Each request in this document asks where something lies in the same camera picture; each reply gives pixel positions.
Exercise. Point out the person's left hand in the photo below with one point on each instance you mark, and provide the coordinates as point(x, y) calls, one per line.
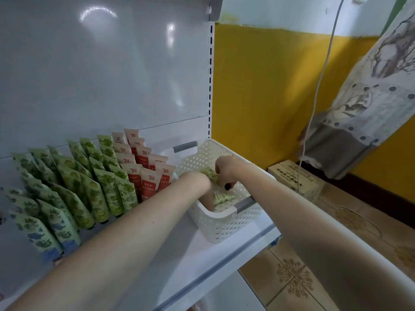
point(201, 188)

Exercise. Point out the row of hand cream tubes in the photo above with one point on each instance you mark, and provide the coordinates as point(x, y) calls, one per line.
point(84, 184)

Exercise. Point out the white wall switch box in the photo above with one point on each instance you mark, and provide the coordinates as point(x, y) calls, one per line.
point(361, 0)

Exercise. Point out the pile of green hand cream tubes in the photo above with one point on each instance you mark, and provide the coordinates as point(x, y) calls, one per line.
point(224, 198)

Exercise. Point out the white perforated plastic basket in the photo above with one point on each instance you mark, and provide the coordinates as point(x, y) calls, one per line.
point(220, 226)

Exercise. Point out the person's right hand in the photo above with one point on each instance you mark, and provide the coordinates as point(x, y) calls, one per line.
point(230, 171)

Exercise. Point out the white metal shelf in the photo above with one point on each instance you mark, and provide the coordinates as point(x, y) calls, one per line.
point(97, 68)

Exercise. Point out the small brown cardboard box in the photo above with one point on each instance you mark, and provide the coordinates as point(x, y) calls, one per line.
point(297, 179)

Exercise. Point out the person's right forearm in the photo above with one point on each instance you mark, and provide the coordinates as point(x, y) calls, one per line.
point(331, 236)

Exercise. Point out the person's left forearm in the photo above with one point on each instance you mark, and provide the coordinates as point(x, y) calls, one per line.
point(110, 256)

